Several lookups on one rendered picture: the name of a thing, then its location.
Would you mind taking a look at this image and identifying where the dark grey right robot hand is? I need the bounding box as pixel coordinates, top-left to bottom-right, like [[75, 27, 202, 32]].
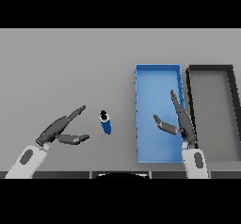
[[153, 88, 200, 150]]

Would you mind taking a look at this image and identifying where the blue bin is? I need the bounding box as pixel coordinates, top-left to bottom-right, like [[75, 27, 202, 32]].
[[134, 63, 186, 165]]

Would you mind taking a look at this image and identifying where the dark grey bin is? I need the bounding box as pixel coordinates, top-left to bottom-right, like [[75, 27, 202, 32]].
[[185, 64, 241, 163]]

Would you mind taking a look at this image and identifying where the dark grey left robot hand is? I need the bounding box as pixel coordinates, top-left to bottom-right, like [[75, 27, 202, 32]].
[[35, 104, 90, 148]]

